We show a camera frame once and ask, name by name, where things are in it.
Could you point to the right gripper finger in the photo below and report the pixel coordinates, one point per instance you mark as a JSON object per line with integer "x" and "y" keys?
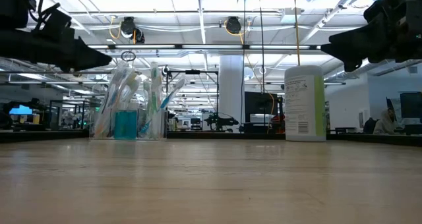
{"x": 351, "y": 67}
{"x": 352, "y": 43}

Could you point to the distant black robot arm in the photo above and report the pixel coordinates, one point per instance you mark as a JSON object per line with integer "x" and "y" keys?
{"x": 221, "y": 121}

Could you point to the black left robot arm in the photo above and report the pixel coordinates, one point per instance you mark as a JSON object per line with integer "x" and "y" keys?
{"x": 14, "y": 6}

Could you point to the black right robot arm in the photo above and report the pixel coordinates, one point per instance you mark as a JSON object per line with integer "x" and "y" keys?
{"x": 414, "y": 19}

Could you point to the white wipes canister green label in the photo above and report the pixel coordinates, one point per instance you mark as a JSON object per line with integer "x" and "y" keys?
{"x": 305, "y": 105}

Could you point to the blue lit monitor screen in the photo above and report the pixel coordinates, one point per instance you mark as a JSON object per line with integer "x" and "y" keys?
{"x": 20, "y": 110}

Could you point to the person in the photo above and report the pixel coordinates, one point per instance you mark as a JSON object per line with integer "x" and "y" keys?
{"x": 384, "y": 122}

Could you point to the black monitor on stand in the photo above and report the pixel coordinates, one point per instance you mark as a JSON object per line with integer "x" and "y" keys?
{"x": 260, "y": 107}

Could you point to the clear acrylic organizer holder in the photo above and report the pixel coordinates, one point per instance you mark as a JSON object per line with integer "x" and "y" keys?
{"x": 158, "y": 128}

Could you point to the long ceiling light bar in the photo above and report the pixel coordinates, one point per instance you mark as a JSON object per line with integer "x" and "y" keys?
{"x": 211, "y": 46}

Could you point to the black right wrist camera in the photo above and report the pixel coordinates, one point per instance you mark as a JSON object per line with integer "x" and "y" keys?
{"x": 385, "y": 8}

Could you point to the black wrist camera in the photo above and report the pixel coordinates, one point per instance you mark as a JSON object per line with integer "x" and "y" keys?
{"x": 385, "y": 8}
{"x": 56, "y": 19}

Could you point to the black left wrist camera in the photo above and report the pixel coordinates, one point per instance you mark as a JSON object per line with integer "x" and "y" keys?
{"x": 56, "y": 19}

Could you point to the dark wall monitor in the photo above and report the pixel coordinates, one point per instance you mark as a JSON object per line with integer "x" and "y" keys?
{"x": 410, "y": 105}

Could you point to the black distant station frame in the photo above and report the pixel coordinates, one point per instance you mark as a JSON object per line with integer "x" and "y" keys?
{"x": 217, "y": 99}

